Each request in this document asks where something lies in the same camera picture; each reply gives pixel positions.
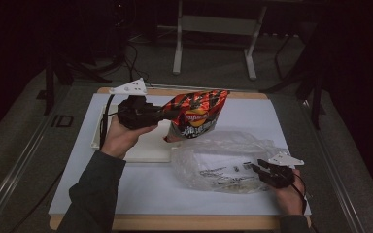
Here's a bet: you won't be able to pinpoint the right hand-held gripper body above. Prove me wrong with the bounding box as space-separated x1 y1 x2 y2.
261 151 306 190

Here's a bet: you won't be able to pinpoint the red chip bag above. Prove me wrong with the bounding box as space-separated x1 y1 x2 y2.
161 89 231 144

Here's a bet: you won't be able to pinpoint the black metal stand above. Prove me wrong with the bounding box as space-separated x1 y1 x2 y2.
259 30 327 131

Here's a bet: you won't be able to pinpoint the clear plastic bag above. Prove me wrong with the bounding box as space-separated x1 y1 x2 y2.
170 128 289 195

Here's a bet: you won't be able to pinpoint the black tripod stand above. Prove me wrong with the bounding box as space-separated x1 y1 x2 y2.
43 52 114 117

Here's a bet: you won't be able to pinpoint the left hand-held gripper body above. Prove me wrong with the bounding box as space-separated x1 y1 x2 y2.
109 77 163 131

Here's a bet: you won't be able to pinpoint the person's left hand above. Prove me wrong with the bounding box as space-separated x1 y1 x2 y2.
99 115 159 160

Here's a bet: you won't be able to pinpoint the person's right hand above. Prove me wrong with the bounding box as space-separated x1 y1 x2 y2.
272 177 308 216

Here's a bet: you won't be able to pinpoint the thin black floor cable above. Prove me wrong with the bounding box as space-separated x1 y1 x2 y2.
9 170 64 233

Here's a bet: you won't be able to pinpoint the white plastic tray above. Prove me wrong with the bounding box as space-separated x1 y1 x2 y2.
89 102 184 164

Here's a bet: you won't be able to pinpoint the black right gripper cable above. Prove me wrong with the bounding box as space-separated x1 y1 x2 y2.
290 172 309 216

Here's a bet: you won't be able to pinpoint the black floor cables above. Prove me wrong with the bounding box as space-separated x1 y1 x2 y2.
121 41 155 90

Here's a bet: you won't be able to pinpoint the white work mat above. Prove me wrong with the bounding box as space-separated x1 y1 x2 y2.
48 92 312 216

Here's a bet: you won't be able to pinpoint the white metal stand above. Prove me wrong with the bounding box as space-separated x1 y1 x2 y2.
171 0 269 82

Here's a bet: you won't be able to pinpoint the metal floor rail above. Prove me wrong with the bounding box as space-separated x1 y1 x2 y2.
0 96 66 233
298 99 366 233

